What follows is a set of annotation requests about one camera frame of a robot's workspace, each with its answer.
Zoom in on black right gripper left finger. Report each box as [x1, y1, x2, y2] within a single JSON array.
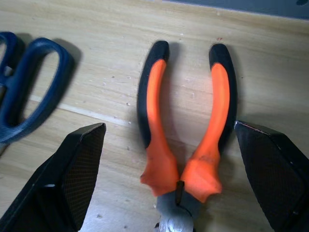
[[0, 122, 107, 232]]

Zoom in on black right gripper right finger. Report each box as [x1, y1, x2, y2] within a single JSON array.
[[234, 120, 309, 232]]

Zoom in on orange and black pliers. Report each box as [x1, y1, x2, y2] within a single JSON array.
[[137, 40, 238, 232]]

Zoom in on blue handled scissors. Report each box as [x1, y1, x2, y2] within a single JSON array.
[[0, 31, 75, 145]]

